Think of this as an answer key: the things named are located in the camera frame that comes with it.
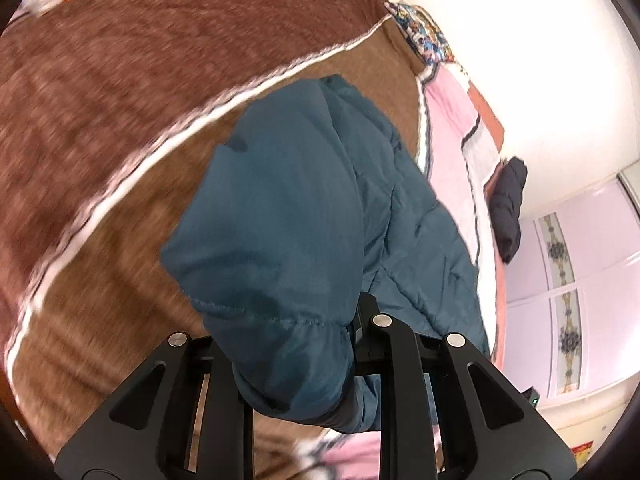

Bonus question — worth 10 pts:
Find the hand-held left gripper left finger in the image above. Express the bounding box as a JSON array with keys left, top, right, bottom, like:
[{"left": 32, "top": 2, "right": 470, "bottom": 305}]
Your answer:
[{"left": 54, "top": 332, "right": 253, "bottom": 480}]

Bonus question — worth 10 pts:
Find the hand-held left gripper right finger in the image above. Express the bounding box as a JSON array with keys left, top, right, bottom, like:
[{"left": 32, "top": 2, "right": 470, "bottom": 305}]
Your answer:
[{"left": 352, "top": 292, "right": 576, "bottom": 480}]

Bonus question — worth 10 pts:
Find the teal quilted puffer jacket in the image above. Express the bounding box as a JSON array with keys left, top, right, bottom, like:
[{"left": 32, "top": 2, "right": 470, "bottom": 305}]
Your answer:
[{"left": 160, "top": 74, "right": 493, "bottom": 436}]

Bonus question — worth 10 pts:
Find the black puffer jacket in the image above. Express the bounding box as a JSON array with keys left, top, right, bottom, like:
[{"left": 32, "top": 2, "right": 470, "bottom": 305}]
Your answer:
[{"left": 489, "top": 156, "right": 529, "bottom": 264}]

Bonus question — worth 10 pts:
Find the pink ornamented wardrobe door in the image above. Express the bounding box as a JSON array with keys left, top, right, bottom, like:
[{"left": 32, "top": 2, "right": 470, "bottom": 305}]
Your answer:
[{"left": 502, "top": 170, "right": 640, "bottom": 401}]

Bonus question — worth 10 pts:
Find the salmon pink bed sheet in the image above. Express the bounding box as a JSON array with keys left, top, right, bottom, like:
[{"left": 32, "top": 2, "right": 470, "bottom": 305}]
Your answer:
[{"left": 467, "top": 82, "right": 511, "bottom": 376}]

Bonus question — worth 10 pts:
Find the brown pink patchwork blanket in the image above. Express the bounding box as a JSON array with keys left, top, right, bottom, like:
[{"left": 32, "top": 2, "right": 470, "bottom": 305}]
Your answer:
[{"left": 0, "top": 0, "right": 506, "bottom": 480}]

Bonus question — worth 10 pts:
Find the floral printed cloth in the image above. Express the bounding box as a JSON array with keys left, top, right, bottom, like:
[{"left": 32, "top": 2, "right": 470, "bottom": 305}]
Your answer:
[{"left": 384, "top": 1, "right": 458, "bottom": 67}]

